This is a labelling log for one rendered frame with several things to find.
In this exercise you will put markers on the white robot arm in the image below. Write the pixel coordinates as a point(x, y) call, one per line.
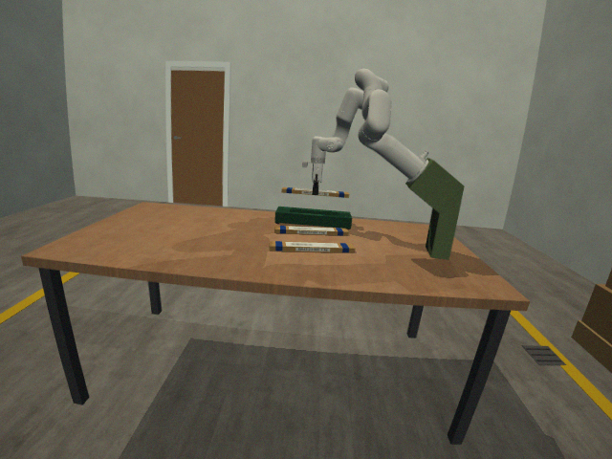
point(371, 133)

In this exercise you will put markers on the tan box with blue bands and white label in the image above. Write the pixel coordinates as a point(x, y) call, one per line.
point(320, 192)
point(310, 246)
point(311, 230)

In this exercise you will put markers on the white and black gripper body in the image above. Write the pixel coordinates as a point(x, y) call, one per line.
point(317, 169)

